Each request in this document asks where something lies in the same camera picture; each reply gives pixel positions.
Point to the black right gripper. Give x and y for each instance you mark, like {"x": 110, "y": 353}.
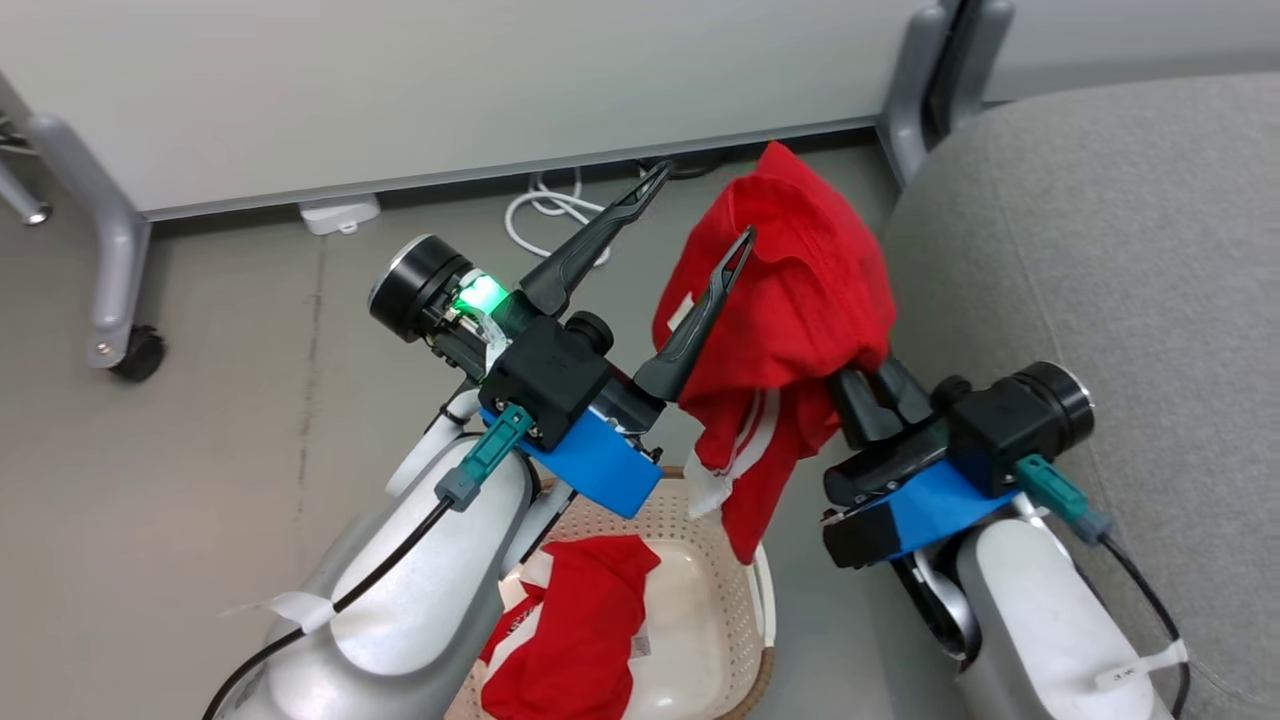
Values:
{"x": 1000, "y": 430}

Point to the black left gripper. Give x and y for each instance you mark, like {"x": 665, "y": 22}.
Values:
{"x": 545, "y": 375}

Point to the red shirt with white stripes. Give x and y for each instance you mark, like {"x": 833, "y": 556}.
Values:
{"x": 790, "y": 300}

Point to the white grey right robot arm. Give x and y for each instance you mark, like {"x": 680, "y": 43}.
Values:
{"x": 1040, "y": 620}

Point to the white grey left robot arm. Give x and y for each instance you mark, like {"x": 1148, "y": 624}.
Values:
{"x": 420, "y": 590}

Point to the beige perforated laundry basket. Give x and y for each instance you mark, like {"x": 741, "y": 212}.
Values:
{"x": 700, "y": 620}

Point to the white partition panel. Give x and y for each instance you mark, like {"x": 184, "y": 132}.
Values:
{"x": 450, "y": 90}

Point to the grey fabric sofa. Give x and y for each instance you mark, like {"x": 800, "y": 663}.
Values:
{"x": 1120, "y": 240}

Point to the white power adapter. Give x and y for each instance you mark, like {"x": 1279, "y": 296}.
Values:
{"x": 340, "y": 214}

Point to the red white garment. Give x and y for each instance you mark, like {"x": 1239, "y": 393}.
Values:
{"x": 575, "y": 630}

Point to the black caster wheel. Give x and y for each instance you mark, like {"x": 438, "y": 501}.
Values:
{"x": 140, "y": 355}

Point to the grey partition leg with caster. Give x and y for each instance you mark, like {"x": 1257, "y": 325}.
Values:
{"x": 110, "y": 240}

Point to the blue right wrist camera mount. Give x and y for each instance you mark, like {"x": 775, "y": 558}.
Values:
{"x": 930, "y": 510}

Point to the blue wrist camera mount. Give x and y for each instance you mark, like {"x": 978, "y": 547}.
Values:
{"x": 930, "y": 510}
{"x": 600, "y": 465}

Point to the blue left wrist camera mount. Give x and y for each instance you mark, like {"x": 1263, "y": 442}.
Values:
{"x": 600, "y": 465}

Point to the grey metal frame leg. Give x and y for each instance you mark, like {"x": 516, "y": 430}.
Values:
{"x": 20, "y": 195}

